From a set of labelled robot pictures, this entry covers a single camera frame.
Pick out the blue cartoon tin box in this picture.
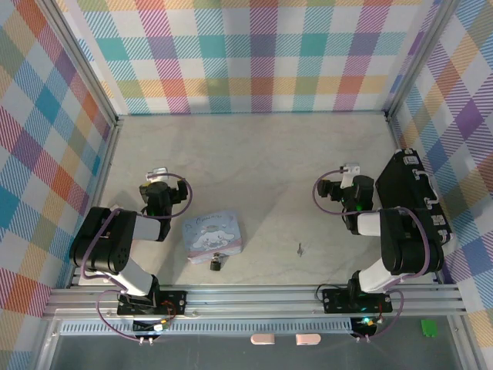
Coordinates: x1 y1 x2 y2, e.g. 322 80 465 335
181 210 244 266

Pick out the black hard case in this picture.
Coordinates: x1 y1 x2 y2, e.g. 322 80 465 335
375 148 454 247

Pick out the small black controller board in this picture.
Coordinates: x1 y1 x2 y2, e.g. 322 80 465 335
132 318 173 345
352 315 379 343

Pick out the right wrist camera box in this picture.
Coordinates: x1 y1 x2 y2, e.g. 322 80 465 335
338 162 361 186

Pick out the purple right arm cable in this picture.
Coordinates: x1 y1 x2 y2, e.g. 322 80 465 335
314 168 429 342

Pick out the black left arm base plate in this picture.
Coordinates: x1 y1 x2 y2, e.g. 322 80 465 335
116 289 189 318

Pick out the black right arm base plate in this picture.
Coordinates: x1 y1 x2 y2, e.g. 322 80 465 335
321 288 394 314

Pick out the aluminium front frame rail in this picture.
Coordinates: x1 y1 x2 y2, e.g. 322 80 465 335
42 284 467 321

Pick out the aluminium frame post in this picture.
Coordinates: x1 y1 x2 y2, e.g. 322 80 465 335
384 0 460 120
41 0 121 126

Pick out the slotted grey cable duct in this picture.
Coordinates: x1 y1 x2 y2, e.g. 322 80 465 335
59 321 354 335

